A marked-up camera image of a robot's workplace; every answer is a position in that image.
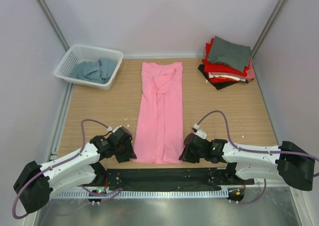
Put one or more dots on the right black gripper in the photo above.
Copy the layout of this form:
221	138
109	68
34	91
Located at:
186	156

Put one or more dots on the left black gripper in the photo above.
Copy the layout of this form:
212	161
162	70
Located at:
129	153

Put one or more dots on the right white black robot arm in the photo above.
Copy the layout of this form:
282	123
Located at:
286	162

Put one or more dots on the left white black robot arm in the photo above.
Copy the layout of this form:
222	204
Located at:
38	183

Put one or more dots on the white folded t shirt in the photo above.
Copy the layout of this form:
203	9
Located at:
224	78

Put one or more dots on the red folded t shirt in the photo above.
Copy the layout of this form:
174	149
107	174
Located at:
217	67

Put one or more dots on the blue-grey t shirt in basket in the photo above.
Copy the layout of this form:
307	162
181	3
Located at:
99	71

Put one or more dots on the light pink folded t shirt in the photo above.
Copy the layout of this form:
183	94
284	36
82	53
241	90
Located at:
250	74

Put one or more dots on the grey folded t shirt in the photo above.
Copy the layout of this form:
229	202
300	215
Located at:
233	55

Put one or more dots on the white plastic basket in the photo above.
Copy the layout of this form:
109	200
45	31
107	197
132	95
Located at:
79	53

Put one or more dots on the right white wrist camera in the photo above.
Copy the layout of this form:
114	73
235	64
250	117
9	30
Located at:
198	132

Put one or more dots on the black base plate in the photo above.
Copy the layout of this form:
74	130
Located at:
169	180

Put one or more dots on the white slotted cable duct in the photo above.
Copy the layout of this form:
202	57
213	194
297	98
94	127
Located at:
82	194

